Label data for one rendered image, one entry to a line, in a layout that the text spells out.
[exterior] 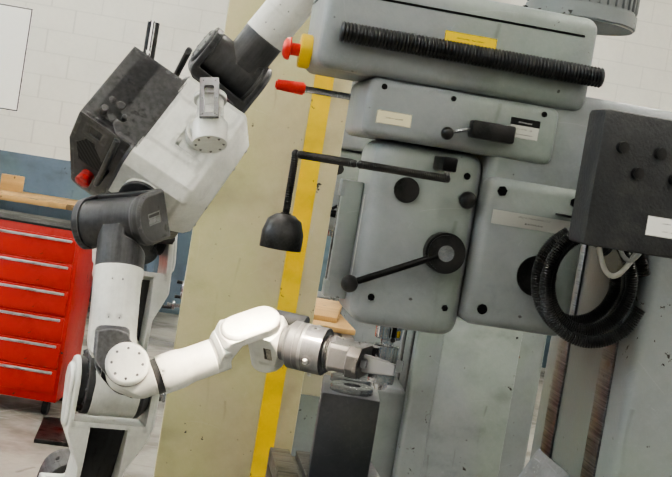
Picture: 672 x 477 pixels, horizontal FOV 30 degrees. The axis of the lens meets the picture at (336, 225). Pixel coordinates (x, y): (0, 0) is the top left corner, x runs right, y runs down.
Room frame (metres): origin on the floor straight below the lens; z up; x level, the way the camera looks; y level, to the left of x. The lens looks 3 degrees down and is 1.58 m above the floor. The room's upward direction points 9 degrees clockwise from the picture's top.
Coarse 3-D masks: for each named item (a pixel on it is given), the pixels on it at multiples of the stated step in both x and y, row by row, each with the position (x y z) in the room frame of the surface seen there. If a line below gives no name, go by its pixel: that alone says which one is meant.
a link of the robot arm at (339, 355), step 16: (304, 336) 2.25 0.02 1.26; (320, 336) 2.25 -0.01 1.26; (336, 336) 2.27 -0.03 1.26; (304, 352) 2.24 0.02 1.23; (320, 352) 2.24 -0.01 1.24; (336, 352) 2.22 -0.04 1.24; (352, 352) 2.20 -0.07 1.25; (368, 352) 2.25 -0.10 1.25; (304, 368) 2.25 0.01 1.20; (320, 368) 2.26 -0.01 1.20; (336, 368) 2.22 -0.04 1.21; (352, 368) 2.19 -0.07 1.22
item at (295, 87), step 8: (280, 80) 2.30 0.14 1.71; (288, 80) 2.31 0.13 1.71; (280, 88) 2.30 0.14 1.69; (288, 88) 2.30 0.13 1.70; (296, 88) 2.30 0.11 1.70; (304, 88) 2.30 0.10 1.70; (312, 88) 2.31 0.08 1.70; (320, 88) 2.32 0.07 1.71; (328, 96) 2.32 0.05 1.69; (336, 96) 2.32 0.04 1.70; (344, 96) 2.32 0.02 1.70
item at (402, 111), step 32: (352, 96) 2.29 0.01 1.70; (384, 96) 2.11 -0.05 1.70; (416, 96) 2.12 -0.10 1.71; (448, 96) 2.12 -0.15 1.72; (480, 96) 2.14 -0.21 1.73; (352, 128) 2.23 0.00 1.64; (384, 128) 2.11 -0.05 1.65; (416, 128) 2.12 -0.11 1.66; (544, 128) 2.15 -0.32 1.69; (544, 160) 2.15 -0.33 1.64
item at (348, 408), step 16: (336, 384) 2.56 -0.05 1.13; (352, 384) 2.60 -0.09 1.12; (368, 384) 2.66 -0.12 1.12; (320, 400) 2.56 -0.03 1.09; (336, 400) 2.52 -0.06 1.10; (352, 400) 2.52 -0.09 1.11; (368, 400) 2.52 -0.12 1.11; (320, 416) 2.52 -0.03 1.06; (336, 416) 2.52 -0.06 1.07; (352, 416) 2.52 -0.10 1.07; (368, 416) 2.52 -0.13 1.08; (320, 432) 2.52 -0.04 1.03; (336, 432) 2.52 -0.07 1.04; (352, 432) 2.52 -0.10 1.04; (368, 432) 2.52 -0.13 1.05; (320, 448) 2.52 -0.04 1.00; (336, 448) 2.52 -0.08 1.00; (352, 448) 2.52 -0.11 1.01; (368, 448) 2.52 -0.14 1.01; (320, 464) 2.52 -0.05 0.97; (336, 464) 2.52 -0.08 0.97; (352, 464) 2.52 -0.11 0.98; (368, 464) 2.52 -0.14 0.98
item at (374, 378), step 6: (372, 354) 2.23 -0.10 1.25; (378, 354) 2.22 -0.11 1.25; (384, 354) 2.22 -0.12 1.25; (390, 354) 2.22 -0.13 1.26; (396, 354) 2.23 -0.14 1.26; (390, 360) 2.22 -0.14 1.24; (396, 360) 2.23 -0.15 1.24; (372, 378) 2.22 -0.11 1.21; (378, 378) 2.22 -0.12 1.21; (384, 378) 2.22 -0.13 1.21; (390, 378) 2.23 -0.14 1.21; (384, 384) 2.22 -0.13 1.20; (390, 384) 2.23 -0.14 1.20
